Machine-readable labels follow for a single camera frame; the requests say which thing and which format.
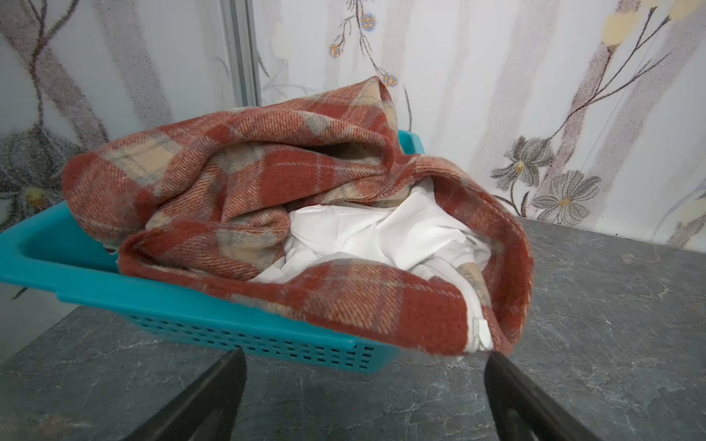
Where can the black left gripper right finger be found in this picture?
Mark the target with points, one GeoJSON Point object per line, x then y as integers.
{"type": "Point", "coordinates": [522, 410]}

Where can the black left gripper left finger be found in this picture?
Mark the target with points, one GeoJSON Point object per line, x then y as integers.
{"type": "Point", "coordinates": [206, 409]}

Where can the teal plastic basket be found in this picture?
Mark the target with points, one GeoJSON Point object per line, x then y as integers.
{"type": "Point", "coordinates": [50, 252]}

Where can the red plaid wool skirt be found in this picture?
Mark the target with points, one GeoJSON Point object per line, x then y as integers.
{"type": "Point", "coordinates": [207, 204]}

